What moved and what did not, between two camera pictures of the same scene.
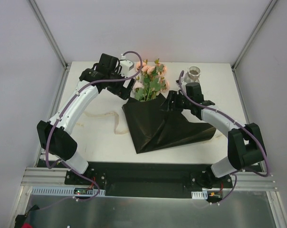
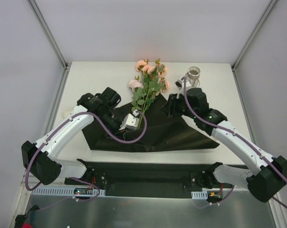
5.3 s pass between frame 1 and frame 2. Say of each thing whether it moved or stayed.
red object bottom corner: stayed
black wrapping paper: moved
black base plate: stayed
